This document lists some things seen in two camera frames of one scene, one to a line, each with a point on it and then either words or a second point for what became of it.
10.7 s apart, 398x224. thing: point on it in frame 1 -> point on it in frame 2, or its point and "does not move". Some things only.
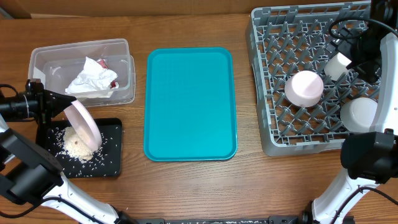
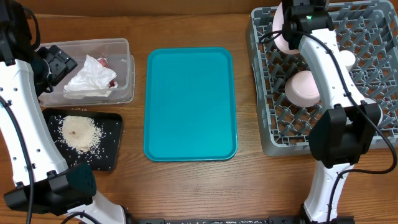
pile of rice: [73, 154] -> [82, 134]
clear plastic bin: [56, 66] does not move
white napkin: [94, 80] does not move
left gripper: [47, 102] -> [61, 63]
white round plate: [83, 125] -> [277, 26]
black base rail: [272, 219] does not move
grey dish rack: [285, 40] does not move
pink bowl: [303, 88] does not move
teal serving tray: [189, 113] does not move
